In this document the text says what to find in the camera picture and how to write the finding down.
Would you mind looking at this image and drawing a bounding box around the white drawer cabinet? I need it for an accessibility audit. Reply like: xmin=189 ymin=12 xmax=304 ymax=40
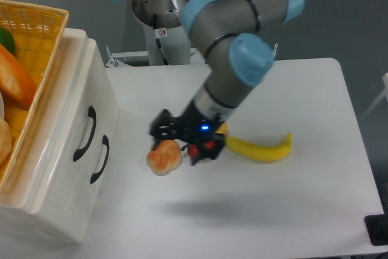
xmin=1 ymin=29 xmax=119 ymax=243

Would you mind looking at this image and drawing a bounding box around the yellow wicker basket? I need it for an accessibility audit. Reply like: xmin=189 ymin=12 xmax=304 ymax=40
xmin=1 ymin=0 xmax=69 ymax=188

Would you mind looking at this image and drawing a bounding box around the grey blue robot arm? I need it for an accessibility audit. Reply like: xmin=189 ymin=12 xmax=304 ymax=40
xmin=112 ymin=0 xmax=305 ymax=164

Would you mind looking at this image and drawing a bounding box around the black device at edge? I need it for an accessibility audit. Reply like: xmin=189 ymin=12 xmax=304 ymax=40
xmin=364 ymin=214 xmax=387 ymax=246

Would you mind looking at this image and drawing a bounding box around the yellow toy banana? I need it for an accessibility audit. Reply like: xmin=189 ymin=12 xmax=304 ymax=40
xmin=226 ymin=132 xmax=293 ymax=163

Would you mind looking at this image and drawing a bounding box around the green toy vegetable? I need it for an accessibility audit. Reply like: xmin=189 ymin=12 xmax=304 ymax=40
xmin=0 ymin=27 xmax=16 ymax=56

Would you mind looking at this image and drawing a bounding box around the toy bread roll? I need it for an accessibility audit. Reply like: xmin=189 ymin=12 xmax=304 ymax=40
xmin=146 ymin=140 xmax=181 ymax=176

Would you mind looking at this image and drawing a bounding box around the red toy bell pepper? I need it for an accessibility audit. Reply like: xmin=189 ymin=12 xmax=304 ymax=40
xmin=181 ymin=141 xmax=215 ymax=158

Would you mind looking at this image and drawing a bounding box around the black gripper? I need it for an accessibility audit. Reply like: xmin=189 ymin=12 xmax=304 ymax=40
xmin=149 ymin=100 xmax=225 ymax=166

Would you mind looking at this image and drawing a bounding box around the white drawer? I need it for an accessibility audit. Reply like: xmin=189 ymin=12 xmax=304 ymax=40
xmin=28 ymin=107 xmax=119 ymax=243
xmin=25 ymin=38 xmax=119 ymax=215

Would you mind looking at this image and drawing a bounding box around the yellow toy bell pepper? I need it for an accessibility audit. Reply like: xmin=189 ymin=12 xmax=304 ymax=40
xmin=217 ymin=123 xmax=228 ymax=135

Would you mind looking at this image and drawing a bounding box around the white frame at right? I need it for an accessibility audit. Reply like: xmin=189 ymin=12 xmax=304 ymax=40
xmin=360 ymin=73 xmax=388 ymax=121

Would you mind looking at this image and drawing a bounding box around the beige toy bun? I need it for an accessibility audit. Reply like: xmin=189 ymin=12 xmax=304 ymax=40
xmin=0 ymin=119 xmax=13 ymax=164

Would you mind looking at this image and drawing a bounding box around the orange toy bread loaf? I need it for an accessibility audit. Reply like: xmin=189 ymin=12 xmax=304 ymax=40
xmin=1 ymin=45 xmax=37 ymax=107

